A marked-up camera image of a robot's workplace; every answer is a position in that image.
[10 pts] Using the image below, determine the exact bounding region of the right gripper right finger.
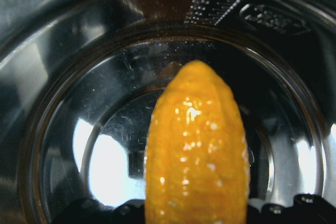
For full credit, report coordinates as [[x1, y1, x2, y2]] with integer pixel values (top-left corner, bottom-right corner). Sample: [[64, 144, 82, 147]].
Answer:
[[248, 194, 335, 223]]

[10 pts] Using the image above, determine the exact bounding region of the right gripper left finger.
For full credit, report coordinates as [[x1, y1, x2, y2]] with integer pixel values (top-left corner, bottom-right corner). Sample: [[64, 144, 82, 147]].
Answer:
[[52, 198, 145, 223]]

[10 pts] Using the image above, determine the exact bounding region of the pale green electric pot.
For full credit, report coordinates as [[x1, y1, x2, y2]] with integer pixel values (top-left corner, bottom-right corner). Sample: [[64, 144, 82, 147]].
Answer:
[[1, 0, 335, 223]]

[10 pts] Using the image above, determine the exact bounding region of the yellow toy corn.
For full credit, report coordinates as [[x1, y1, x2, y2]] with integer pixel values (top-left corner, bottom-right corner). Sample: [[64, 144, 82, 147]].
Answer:
[[144, 60, 250, 223]]

